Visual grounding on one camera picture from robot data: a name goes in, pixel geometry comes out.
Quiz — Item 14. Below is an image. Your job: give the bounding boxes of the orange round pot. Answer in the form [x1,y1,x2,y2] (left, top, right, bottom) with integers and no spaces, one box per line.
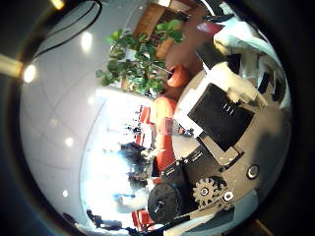
[166,64,191,89]

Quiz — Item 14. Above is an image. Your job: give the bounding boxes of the green leafy potted plant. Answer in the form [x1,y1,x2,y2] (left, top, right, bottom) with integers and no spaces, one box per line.
[95,19,185,96]

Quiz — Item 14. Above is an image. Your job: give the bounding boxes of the wooden cabinet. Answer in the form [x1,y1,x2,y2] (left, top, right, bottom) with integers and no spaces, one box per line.
[133,2,198,60]

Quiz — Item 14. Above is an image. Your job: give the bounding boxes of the thin black cable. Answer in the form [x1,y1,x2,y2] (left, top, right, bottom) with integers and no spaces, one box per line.
[34,0,103,57]

